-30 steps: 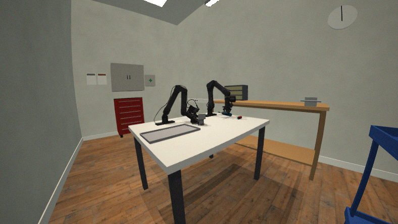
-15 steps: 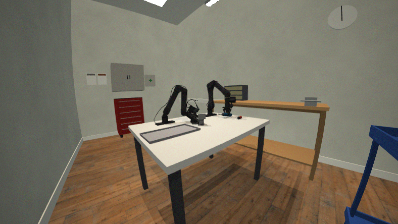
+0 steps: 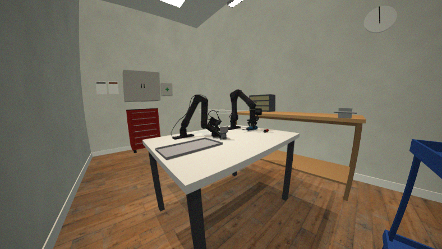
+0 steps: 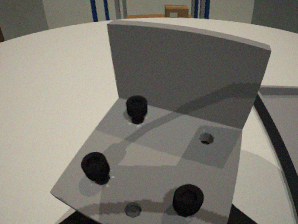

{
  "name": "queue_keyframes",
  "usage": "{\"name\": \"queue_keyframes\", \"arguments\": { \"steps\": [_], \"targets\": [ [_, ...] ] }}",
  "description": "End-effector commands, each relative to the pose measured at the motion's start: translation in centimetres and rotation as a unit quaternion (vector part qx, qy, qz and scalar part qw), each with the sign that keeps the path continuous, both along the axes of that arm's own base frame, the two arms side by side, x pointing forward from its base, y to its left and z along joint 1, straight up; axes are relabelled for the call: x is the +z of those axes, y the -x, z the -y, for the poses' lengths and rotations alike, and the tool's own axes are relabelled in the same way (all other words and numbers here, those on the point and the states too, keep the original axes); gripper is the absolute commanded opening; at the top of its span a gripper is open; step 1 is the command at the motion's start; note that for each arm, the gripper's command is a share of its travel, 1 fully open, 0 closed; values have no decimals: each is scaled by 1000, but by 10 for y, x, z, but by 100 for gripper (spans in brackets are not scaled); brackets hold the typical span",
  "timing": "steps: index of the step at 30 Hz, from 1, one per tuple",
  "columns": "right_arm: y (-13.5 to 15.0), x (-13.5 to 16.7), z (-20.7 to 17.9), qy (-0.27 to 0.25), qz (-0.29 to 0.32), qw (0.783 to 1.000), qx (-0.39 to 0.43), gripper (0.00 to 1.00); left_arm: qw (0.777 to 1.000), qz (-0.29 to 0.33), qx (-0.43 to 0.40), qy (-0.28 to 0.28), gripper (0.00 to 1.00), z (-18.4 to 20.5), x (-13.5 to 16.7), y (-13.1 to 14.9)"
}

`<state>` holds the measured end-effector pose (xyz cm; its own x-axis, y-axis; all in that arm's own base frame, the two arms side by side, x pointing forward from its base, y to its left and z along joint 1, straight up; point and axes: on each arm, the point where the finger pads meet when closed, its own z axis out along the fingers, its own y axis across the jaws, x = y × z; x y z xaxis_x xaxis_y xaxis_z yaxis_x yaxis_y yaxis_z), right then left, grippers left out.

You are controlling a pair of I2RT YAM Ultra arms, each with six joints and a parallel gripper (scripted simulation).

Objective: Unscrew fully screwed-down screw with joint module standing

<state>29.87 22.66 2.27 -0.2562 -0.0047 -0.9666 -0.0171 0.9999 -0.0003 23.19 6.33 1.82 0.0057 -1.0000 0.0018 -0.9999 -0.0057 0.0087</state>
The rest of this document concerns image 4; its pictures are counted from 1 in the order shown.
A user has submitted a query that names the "black socket head screw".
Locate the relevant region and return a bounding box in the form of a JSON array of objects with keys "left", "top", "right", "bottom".
[
  {"left": 81, "top": 152, "right": 110, "bottom": 185},
  {"left": 173, "top": 184, "right": 204, "bottom": 217},
  {"left": 126, "top": 96, "right": 147, "bottom": 125}
]

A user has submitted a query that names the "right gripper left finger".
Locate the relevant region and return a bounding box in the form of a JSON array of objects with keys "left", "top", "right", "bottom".
[{"left": 59, "top": 211, "right": 100, "bottom": 224}]

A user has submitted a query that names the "grey l-shaped bracket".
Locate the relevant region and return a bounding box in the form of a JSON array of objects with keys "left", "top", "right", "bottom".
[{"left": 50, "top": 20, "right": 271, "bottom": 224}]

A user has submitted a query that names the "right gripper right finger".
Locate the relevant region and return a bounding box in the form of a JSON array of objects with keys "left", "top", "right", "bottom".
[{"left": 227, "top": 204, "right": 257, "bottom": 224}]

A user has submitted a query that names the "grey rectangular tray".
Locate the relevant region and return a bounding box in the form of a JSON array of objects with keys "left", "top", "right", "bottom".
[{"left": 254, "top": 85, "right": 298, "bottom": 217}]

